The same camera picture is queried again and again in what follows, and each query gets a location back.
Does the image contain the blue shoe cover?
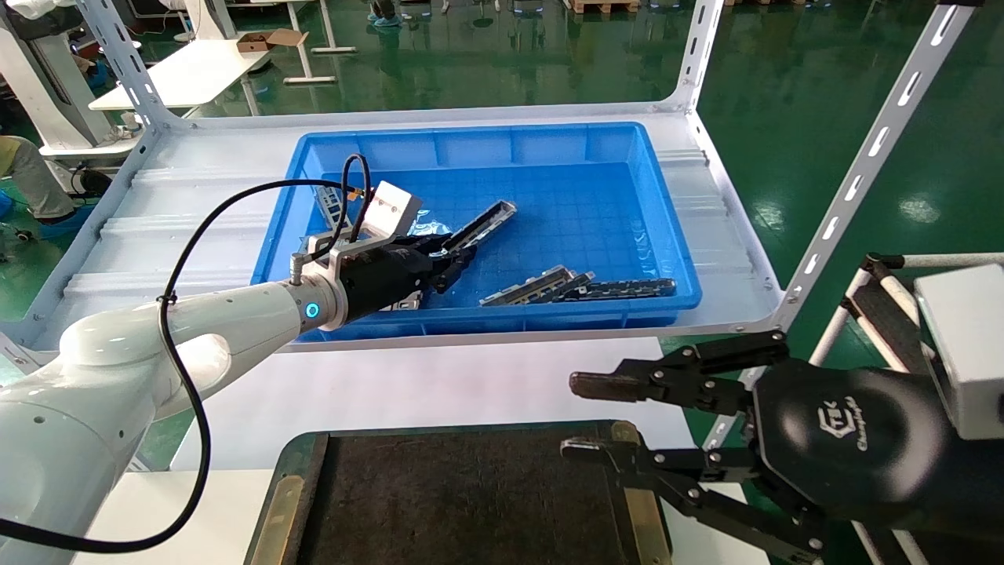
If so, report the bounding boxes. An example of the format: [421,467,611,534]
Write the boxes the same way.
[38,204,95,241]

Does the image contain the blue plastic bin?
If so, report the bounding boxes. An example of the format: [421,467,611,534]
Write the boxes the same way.
[251,122,703,344]

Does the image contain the silver metal channel part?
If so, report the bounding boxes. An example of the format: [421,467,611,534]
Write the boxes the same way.
[479,265,578,307]
[533,271,597,304]
[442,200,519,260]

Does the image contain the white table leg frame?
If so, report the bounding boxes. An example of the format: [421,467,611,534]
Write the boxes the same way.
[281,0,358,86]

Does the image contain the white slotted metal shelf rack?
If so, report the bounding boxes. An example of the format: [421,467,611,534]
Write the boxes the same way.
[0,0,981,464]

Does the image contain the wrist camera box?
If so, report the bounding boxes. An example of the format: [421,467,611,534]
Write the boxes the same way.
[913,264,1004,441]
[356,180,424,241]

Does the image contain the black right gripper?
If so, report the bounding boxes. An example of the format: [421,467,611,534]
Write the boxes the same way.
[560,330,1004,565]

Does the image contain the white background table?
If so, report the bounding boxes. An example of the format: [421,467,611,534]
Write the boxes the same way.
[88,39,272,117]

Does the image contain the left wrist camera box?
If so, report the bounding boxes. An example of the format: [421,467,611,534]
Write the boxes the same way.
[356,180,424,241]

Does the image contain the blue shoes of bystander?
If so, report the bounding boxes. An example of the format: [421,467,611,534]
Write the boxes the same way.
[366,0,421,29]

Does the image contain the brown cardboard box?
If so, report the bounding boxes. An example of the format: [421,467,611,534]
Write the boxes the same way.
[236,28,309,53]

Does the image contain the clear plastic bag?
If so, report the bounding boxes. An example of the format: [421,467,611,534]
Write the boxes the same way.
[406,208,457,241]

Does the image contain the silver camera mount bracket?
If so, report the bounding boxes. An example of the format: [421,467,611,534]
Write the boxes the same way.
[289,226,395,286]

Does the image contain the person leg khaki trousers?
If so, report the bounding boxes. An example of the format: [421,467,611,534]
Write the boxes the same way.
[0,135,76,224]

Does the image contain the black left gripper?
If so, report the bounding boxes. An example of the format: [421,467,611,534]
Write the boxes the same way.
[341,232,479,323]

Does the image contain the black container with brass edges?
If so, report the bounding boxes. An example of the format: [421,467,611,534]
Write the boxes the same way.
[243,420,674,565]

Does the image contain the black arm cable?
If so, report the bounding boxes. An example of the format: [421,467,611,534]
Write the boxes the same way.
[0,153,374,555]

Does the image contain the white machine base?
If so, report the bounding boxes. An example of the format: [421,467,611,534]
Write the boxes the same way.
[0,0,144,159]

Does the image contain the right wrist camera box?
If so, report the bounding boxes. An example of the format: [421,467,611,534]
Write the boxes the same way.
[913,264,1004,441]

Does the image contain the dark perforated metal part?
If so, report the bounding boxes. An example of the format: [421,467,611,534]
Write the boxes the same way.
[560,278,677,304]

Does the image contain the grey metal part square holes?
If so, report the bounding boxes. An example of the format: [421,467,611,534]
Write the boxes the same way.
[314,184,351,230]

